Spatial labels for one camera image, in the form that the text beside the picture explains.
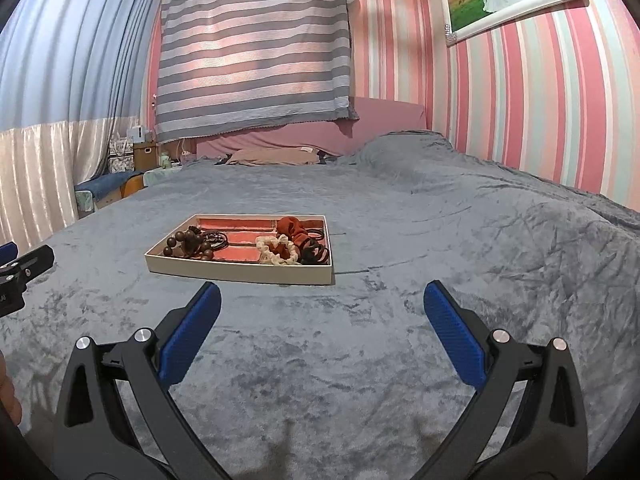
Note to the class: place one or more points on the patterned storage bag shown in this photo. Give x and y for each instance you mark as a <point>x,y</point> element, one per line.
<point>120,155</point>

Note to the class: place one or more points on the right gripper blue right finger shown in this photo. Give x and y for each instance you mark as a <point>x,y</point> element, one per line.
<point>526,418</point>

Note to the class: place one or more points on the grey striped hanging cloth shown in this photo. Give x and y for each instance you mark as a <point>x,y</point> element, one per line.
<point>231,65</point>

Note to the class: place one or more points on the orange fabric scrunchie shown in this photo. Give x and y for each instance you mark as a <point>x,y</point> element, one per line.
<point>294,230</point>

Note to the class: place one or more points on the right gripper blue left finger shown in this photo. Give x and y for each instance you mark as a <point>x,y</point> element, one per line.
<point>93,436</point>

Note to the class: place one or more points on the beige tray with brick lining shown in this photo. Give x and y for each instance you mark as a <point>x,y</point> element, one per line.
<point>221,247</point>

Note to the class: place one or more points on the blue cushioned stool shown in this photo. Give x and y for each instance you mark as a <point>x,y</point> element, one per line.
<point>105,190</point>

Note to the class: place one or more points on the black hair tie red beads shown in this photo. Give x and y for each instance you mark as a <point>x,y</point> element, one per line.
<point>316,234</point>

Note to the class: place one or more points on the black hair claw clip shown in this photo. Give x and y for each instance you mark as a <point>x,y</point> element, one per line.
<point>311,251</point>

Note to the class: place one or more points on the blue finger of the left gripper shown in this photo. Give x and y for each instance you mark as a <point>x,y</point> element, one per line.
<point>8,253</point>
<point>27,267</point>

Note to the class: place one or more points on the pink headboard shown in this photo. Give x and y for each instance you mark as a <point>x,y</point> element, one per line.
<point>343,137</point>

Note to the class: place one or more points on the cream pearl scrunchie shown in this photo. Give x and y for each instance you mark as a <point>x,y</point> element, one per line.
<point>277,250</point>

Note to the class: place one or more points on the blue and cream curtain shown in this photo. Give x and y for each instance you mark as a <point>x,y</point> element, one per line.
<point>72,78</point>

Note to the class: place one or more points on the person's left hand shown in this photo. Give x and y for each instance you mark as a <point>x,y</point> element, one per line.
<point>7,394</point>

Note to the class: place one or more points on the brown bedside storage box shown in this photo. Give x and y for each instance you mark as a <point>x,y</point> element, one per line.
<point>145,156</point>

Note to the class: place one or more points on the tan pillow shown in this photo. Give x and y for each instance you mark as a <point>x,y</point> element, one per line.
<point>275,157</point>

